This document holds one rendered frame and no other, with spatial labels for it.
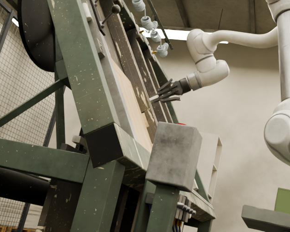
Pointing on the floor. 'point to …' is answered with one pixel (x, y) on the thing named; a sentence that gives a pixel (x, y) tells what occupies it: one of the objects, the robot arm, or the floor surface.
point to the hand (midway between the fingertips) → (152, 99)
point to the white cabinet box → (208, 165)
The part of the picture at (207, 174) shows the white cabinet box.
